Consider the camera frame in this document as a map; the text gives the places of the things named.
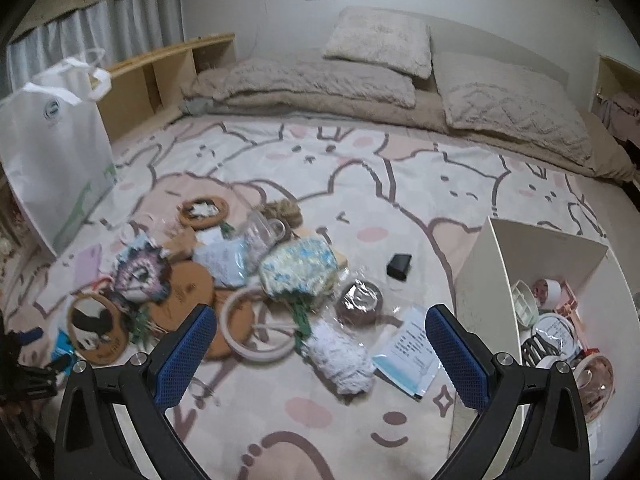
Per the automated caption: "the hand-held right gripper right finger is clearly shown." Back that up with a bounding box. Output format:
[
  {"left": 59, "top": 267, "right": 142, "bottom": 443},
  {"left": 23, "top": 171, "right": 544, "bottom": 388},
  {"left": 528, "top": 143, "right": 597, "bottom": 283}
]
[{"left": 424, "top": 303, "right": 592, "bottom": 480}]

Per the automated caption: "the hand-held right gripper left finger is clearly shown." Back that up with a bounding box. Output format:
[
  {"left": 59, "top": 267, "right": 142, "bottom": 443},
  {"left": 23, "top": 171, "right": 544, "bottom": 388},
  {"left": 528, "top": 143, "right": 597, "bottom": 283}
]
[{"left": 52, "top": 303, "right": 218, "bottom": 480}]

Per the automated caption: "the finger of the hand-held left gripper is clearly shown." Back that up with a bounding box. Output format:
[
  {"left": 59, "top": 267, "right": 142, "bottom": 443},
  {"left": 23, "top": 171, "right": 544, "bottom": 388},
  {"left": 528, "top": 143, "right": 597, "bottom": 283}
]
[
  {"left": 0, "top": 326, "right": 45, "bottom": 357},
  {"left": 0, "top": 356, "right": 72, "bottom": 402}
]

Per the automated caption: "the white cardboard box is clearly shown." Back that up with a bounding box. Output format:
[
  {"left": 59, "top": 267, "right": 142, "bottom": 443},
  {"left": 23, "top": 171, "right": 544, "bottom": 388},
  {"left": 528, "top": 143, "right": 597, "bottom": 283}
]
[{"left": 451, "top": 215, "right": 632, "bottom": 480}]

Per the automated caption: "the multicoloured crochet doily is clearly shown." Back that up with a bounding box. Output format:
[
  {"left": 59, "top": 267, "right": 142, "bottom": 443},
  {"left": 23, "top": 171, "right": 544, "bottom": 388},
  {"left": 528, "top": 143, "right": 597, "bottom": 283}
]
[{"left": 114, "top": 239, "right": 174, "bottom": 307}]

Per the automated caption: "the blue snack packet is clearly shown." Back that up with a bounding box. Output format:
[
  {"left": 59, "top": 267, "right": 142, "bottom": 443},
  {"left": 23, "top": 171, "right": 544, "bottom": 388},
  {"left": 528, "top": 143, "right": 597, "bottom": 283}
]
[{"left": 52, "top": 327, "right": 76, "bottom": 361}]

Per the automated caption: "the blue white mask packet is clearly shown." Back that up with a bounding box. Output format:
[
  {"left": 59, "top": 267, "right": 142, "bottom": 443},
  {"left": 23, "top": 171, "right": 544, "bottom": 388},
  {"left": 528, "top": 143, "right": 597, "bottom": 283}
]
[
  {"left": 192, "top": 239, "right": 251, "bottom": 289},
  {"left": 372, "top": 307, "right": 447, "bottom": 401}
]

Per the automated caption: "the green artificial leaf sprig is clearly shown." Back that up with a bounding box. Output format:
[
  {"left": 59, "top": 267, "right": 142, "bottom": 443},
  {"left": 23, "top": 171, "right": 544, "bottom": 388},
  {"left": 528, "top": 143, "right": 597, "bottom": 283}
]
[
  {"left": 130, "top": 306, "right": 152, "bottom": 347},
  {"left": 291, "top": 299, "right": 312, "bottom": 357}
]

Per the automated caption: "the round wooden panda coaster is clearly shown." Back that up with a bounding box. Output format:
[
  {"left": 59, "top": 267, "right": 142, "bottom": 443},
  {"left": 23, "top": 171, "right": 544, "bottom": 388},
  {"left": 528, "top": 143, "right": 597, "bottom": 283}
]
[{"left": 67, "top": 292, "right": 126, "bottom": 364}]

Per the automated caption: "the plain round cork coaster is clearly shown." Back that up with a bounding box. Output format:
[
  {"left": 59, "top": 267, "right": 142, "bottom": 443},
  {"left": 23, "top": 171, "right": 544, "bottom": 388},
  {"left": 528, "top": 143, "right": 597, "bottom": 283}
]
[
  {"left": 205, "top": 294, "right": 257, "bottom": 361},
  {"left": 149, "top": 260, "right": 217, "bottom": 334}
]

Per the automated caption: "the black hair claw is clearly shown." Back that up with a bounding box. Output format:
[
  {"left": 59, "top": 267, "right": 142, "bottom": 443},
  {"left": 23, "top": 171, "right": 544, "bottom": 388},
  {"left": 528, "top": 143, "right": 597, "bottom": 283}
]
[{"left": 522, "top": 334, "right": 556, "bottom": 367}]

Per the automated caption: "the pink card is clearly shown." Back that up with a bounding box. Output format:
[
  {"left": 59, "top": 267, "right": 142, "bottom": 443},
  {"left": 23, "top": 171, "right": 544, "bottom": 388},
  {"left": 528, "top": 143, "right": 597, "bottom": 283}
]
[{"left": 74, "top": 243, "right": 104, "bottom": 282}]

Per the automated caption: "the small black box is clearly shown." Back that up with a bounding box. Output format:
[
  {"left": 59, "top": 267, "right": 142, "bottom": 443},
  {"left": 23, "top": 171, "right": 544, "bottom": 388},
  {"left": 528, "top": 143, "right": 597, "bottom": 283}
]
[{"left": 386, "top": 253, "right": 414, "bottom": 281}]

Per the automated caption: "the pink white tape roll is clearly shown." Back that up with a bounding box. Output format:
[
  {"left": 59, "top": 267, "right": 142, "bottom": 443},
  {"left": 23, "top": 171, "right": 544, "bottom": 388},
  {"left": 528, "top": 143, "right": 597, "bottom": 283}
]
[{"left": 532, "top": 277, "right": 564, "bottom": 306}]

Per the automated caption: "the brown tape roll in wrap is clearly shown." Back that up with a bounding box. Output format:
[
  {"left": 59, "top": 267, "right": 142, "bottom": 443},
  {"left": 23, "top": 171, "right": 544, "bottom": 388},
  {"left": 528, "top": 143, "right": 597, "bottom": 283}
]
[{"left": 334, "top": 279, "right": 386, "bottom": 326}]

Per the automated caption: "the brown cork cutout coaster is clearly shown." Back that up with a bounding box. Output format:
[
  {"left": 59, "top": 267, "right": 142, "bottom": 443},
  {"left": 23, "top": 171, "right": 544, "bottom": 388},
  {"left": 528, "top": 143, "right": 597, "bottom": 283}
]
[{"left": 162, "top": 229, "right": 201, "bottom": 261}]

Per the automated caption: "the white lace ribbon bundle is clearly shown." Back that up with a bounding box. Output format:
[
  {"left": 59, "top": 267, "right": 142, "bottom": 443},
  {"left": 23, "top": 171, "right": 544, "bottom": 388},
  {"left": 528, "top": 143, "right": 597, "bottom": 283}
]
[{"left": 304, "top": 319, "right": 376, "bottom": 397}]

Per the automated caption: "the pink printed packet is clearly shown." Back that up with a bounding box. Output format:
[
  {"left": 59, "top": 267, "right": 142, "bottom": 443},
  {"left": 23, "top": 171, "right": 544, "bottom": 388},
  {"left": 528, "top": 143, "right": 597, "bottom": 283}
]
[{"left": 559, "top": 284, "right": 584, "bottom": 324}]

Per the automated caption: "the pink patterned tape roll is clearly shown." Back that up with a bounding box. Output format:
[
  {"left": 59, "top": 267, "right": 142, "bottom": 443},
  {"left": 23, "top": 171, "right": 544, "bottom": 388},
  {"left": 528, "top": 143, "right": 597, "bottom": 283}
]
[{"left": 572, "top": 354, "right": 615, "bottom": 412}]

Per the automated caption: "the round cork coaster white flower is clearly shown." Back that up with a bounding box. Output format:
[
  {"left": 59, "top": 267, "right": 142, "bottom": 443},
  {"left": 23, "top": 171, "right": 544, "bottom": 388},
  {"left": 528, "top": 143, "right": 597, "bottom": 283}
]
[{"left": 180, "top": 197, "right": 229, "bottom": 231}]

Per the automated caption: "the blue mottled crinkled packet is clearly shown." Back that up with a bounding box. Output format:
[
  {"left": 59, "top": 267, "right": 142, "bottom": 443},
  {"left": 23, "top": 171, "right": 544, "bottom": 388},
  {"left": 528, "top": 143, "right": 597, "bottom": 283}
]
[{"left": 258, "top": 237, "right": 342, "bottom": 307}]

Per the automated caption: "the brown fluffy scrunchie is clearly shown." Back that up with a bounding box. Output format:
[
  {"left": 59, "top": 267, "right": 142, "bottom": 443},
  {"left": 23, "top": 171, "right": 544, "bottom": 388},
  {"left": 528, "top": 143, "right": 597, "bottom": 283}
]
[{"left": 259, "top": 199, "right": 304, "bottom": 229}]

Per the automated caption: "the white tote bag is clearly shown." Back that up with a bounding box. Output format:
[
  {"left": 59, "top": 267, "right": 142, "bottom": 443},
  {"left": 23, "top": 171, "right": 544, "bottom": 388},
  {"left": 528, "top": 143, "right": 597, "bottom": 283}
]
[{"left": 0, "top": 48, "right": 119, "bottom": 259}]

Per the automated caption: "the bunny printed bed sheet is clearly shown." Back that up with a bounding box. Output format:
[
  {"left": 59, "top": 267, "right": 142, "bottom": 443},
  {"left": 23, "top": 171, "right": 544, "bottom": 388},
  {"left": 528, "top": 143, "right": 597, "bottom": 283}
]
[{"left": 0, "top": 111, "right": 640, "bottom": 480}]

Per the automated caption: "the beige blanket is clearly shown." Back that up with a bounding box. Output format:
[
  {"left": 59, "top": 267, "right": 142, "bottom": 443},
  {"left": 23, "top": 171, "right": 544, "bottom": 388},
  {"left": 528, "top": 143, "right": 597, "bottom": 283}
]
[{"left": 179, "top": 59, "right": 637, "bottom": 182}]

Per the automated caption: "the grey cloth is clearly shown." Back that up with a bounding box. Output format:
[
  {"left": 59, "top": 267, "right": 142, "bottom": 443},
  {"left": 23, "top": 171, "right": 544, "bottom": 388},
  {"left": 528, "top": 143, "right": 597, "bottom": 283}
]
[{"left": 179, "top": 96, "right": 217, "bottom": 117}]

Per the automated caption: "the large quilted beige pillow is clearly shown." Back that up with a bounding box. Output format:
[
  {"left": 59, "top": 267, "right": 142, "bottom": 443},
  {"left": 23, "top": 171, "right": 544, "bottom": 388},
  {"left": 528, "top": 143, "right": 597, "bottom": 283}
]
[{"left": 432, "top": 52, "right": 594, "bottom": 167}]

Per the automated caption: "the pink clothes pile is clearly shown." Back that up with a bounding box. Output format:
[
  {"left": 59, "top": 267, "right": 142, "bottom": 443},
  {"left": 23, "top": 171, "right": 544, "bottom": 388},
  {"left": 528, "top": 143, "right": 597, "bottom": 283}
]
[{"left": 606, "top": 91, "right": 640, "bottom": 142}]

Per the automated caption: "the flat quilted beige pillow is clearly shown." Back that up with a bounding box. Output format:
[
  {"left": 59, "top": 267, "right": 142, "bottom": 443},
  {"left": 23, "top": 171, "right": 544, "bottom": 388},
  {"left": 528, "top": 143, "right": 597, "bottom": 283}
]
[{"left": 219, "top": 57, "right": 417, "bottom": 110}]

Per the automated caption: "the wooden bedside shelf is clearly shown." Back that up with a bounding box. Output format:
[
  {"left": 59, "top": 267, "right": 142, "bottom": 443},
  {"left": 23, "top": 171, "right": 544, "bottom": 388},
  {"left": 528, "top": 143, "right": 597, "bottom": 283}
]
[{"left": 0, "top": 33, "right": 236, "bottom": 261}]

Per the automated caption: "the beige headboard panel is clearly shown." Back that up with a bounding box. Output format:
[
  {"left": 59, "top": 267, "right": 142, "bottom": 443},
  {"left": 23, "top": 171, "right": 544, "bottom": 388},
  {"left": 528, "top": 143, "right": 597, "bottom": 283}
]
[{"left": 429, "top": 22, "right": 569, "bottom": 82}]

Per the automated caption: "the grey curtain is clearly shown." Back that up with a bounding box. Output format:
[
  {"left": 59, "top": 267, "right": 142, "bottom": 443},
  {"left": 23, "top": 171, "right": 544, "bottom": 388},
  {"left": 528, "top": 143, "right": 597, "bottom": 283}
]
[{"left": 5, "top": 0, "right": 184, "bottom": 97}]

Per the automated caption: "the small fluffy beige pillow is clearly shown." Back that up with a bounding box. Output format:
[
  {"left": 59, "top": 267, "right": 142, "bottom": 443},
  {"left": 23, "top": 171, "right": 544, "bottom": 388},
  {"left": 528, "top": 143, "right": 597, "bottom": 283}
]
[{"left": 322, "top": 6, "right": 434, "bottom": 80}]

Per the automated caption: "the large cream tape ring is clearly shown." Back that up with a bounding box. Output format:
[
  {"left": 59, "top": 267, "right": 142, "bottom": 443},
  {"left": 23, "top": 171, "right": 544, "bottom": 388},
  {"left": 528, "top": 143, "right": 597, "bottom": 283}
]
[{"left": 222, "top": 287, "right": 296, "bottom": 362}]

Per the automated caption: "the wooden wall niche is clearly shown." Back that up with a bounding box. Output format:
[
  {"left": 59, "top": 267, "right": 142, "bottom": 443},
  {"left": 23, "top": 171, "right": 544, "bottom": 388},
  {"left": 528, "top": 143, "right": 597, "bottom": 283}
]
[{"left": 589, "top": 54, "right": 640, "bottom": 162}]

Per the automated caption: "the white cable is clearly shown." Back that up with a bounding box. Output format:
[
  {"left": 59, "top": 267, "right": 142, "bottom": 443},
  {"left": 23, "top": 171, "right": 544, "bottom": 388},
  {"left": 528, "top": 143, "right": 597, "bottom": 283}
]
[{"left": 254, "top": 0, "right": 271, "bottom": 57}]

